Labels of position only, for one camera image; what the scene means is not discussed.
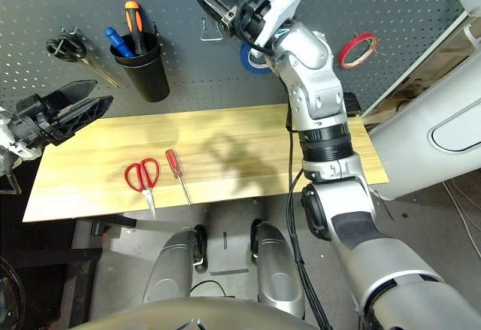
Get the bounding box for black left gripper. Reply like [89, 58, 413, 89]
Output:
[14, 79, 115, 147]

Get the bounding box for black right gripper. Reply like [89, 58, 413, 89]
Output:
[185, 0, 272, 47]

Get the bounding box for red handled scissors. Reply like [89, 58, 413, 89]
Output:
[124, 157, 161, 220]

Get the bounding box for red handled screwdriver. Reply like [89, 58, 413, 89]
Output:
[165, 149, 194, 210]

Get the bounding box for red tape roll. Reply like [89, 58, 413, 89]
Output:
[337, 32, 380, 71]

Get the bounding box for black plastic cup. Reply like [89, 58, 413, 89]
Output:
[109, 32, 171, 104]

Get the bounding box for metal scissors peg hook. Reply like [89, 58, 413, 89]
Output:
[59, 25, 83, 46]

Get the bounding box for blue tape roll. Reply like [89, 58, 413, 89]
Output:
[239, 41, 274, 75]

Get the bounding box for orange black screwdriver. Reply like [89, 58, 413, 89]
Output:
[124, 0, 149, 56]

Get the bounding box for silver robot left leg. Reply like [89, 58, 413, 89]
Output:
[142, 224, 210, 305]

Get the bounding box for silver robot leg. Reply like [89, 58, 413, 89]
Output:
[142, 224, 210, 305]
[250, 218, 307, 319]

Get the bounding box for brown cardboard clutter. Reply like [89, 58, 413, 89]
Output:
[370, 42, 467, 123]

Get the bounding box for long grey floor tape strip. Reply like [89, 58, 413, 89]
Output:
[209, 268, 250, 276]

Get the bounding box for grey robot torso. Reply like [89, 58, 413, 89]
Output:
[70, 295, 320, 330]

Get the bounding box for silver robot right leg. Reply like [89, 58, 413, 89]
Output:
[250, 218, 307, 319]

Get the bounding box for black handled scissors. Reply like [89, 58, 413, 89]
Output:
[45, 26, 122, 89]

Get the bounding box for blue handled screwdriver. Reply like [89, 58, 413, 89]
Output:
[104, 26, 135, 59]

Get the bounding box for black metal table frame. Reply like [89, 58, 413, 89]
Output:
[89, 212, 137, 235]

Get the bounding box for metal wire peg hook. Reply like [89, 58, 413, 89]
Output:
[352, 30, 381, 57]

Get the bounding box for white pegboard frame post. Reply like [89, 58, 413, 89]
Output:
[359, 9, 470, 117]

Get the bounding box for thin black floor cable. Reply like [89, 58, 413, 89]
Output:
[189, 279, 227, 298]

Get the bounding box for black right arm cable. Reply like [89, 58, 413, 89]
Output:
[284, 103, 334, 330]

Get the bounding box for white floor cable bundle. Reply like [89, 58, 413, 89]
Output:
[442, 179, 481, 258]

